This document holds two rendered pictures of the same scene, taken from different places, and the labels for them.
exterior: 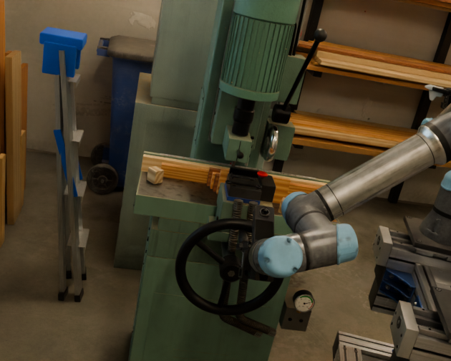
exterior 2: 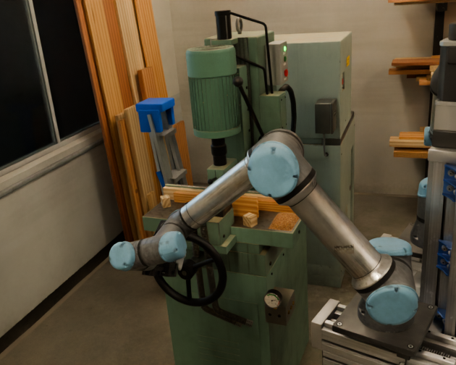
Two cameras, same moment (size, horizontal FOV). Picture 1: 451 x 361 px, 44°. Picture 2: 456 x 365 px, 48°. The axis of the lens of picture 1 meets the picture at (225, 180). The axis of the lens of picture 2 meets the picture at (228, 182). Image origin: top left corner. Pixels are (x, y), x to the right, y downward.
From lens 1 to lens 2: 103 cm
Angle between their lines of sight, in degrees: 30
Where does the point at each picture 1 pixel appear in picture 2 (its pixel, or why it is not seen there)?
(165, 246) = not seen: hidden behind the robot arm
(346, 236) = (166, 240)
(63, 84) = (154, 137)
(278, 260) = (114, 258)
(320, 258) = (148, 256)
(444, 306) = (354, 303)
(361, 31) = not seen: outside the picture
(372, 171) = (210, 190)
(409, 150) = (234, 170)
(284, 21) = (215, 75)
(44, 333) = (163, 323)
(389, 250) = not seen: hidden behind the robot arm
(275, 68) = (220, 111)
